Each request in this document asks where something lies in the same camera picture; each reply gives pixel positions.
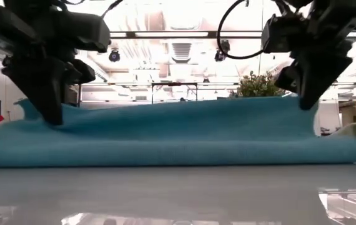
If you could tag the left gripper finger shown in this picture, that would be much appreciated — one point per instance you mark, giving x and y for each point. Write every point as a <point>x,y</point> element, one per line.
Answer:
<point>79,72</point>
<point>40,87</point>

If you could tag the blue microfiber towel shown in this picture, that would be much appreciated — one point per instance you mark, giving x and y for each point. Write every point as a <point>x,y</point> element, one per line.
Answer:
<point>178,134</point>

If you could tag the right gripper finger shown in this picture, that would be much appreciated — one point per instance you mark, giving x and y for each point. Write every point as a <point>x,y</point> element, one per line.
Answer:
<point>318,75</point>
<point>288,79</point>

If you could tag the white cylindrical appliance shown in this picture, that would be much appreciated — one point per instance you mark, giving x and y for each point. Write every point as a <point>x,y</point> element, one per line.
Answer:
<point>318,122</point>

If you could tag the black ceiling spotlight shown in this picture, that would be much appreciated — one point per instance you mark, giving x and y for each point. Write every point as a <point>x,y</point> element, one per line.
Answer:
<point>114,56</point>
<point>225,47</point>

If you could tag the person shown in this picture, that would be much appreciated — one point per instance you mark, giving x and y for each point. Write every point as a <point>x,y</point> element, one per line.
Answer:
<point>182,99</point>

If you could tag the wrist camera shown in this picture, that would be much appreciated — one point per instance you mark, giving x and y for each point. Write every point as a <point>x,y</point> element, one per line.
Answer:
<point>285,34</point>
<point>81,31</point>

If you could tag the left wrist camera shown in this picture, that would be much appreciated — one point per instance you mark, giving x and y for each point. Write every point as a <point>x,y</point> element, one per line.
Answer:
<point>81,31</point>

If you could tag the black metal rack frame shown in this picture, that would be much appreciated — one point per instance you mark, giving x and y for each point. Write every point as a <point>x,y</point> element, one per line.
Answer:
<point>79,93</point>
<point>174,83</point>

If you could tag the small potted artificial plant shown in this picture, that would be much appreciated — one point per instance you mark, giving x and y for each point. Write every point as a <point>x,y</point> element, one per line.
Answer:
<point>256,86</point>

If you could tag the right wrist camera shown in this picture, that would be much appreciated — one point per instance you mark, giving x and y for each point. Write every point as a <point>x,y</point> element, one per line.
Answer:
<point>285,34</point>

